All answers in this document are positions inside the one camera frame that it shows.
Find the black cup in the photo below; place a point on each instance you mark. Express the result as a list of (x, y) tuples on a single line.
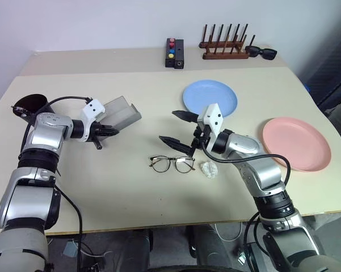
[(34, 102)]

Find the blue plate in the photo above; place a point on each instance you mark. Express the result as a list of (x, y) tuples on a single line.
[(207, 95)]

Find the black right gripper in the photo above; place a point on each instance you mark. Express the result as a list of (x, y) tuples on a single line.
[(201, 137)]

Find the crumpled white tissue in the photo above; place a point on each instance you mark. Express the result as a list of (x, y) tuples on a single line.
[(209, 169)]

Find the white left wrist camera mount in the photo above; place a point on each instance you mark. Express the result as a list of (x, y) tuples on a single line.
[(92, 110)]

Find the plain black box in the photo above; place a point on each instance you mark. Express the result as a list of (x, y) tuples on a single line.
[(179, 54)]

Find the thin-framed clear eyeglasses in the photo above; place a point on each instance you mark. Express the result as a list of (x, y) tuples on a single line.
[(160, 163)]

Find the black box with coloured buttons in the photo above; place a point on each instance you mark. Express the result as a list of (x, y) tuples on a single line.
[(170, 61)]

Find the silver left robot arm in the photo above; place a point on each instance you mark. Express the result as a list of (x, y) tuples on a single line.
[(45, 136)]

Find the brown wooden peg rack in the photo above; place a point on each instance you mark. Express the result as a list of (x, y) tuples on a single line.
[(224, 54)]

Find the black sunglasses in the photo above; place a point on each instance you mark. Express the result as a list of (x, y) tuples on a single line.
[(268, 53)]

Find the grey power adapter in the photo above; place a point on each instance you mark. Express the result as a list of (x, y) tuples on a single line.
[(71, 248)]

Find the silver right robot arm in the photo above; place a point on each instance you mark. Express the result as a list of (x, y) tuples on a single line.
[(261, 170)]

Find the black table frame leg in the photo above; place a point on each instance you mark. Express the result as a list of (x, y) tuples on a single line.
[(150, 239), (191, 241)]

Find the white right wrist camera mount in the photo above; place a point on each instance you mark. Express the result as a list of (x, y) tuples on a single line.
[(214, 119)]

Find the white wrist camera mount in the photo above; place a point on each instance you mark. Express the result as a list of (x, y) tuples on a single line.
[(214, 119), (92, 110)]

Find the dark chair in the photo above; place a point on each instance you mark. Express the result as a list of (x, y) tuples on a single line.
[(334, 71)]

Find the pink plate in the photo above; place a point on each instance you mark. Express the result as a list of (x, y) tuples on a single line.
[(296, 141)]

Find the grey open glasses case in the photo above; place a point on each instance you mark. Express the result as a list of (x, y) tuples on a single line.
[(122, 113)]

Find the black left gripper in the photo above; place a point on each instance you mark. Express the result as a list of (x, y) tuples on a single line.
[(96, 133)]

